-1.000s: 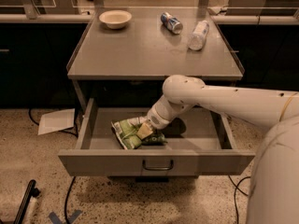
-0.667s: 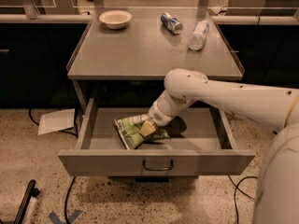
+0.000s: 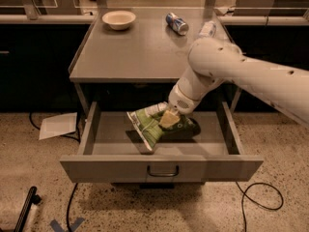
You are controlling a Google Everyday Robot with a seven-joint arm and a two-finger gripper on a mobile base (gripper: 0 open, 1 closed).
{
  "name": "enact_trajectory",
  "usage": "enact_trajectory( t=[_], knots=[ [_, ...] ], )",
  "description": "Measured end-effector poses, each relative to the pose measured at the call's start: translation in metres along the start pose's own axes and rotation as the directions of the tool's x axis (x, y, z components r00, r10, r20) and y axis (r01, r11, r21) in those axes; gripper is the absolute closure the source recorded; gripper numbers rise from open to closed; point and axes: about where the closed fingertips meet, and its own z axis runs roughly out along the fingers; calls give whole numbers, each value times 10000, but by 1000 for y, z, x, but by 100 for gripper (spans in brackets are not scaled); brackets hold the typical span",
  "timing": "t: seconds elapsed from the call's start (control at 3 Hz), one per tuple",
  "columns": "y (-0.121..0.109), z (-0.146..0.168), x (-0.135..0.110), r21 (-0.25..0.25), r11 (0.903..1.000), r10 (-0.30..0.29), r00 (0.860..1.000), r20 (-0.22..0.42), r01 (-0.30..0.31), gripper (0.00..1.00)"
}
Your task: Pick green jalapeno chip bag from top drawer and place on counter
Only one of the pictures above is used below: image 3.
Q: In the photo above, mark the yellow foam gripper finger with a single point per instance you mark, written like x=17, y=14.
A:
x=169, y=119

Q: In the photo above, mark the green jalapeno chip bag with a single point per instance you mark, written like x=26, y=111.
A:
x=146, y=123

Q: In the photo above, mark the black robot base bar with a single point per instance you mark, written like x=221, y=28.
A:
x=32, y=198

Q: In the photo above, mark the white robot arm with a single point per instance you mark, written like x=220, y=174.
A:
x=212, y=62

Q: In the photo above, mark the grey open top drawer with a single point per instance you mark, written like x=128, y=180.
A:
x=111, y=151

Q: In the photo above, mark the grey cabinet counter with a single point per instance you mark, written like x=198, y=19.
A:
x=148, y=52

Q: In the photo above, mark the blue silver soda can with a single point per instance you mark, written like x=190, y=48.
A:
x=177, y=24

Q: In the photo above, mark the white paper bowl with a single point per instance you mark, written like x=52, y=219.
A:
x=119, y=20

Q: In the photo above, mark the white paper sheet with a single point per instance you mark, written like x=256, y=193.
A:
x=58, y=125

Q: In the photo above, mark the dark background table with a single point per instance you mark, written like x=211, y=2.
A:
x=271, y=7

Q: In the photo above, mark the black drawer handle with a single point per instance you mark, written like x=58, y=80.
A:
x=163, y=174

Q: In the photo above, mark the metal rail right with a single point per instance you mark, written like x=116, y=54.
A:
x=264, y=20

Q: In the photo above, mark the metal rail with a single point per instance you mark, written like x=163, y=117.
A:
x=264, y=20
x=47, y=19

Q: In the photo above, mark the metal rail left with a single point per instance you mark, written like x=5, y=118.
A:
x=47, y=19

